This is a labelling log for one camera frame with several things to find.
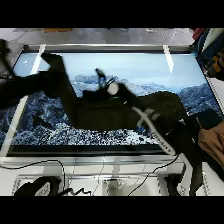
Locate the black garment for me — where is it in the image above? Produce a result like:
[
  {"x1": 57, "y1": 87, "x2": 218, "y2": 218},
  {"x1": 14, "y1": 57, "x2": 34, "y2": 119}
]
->
[{"x1": 0, "y1": 52, "x2": 201, "y2": 135}]

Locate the heap of clothes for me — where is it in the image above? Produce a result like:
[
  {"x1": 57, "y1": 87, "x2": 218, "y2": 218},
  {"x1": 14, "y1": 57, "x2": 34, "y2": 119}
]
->
[{"x1": 192, "y1": 27, "x2": 224, "y2": 82}]

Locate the brown garment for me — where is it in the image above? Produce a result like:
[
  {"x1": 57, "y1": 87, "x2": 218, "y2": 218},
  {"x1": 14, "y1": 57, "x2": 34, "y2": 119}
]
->
[{"x1": 197, "y1": 121, "x2": 224, "y2": 169}]

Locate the silver frame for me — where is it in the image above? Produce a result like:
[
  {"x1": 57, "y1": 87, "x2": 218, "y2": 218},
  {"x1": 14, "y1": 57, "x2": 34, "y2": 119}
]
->
[{"x1": 0, "y1": 43, "x2": 224, "y2": 197}]

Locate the black cable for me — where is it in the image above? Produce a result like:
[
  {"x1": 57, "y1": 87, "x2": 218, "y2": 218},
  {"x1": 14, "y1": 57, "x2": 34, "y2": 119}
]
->
[
  {"x1": 128, "y1": 154, "x2": 183, "y2": 197},
  {"x1": 0, "y1": 159, "x2": 66, "y2": 193}
]

